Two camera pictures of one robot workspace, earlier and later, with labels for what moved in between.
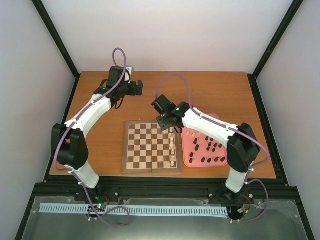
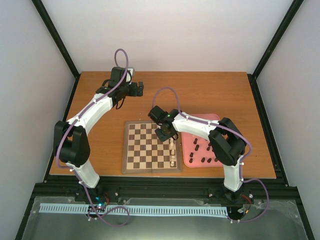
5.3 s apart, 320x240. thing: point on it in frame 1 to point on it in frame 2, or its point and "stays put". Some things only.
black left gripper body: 131,92 stays put
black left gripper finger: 139,91 stays put
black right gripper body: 165,125 to 165,135
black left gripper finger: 140,86 stays put
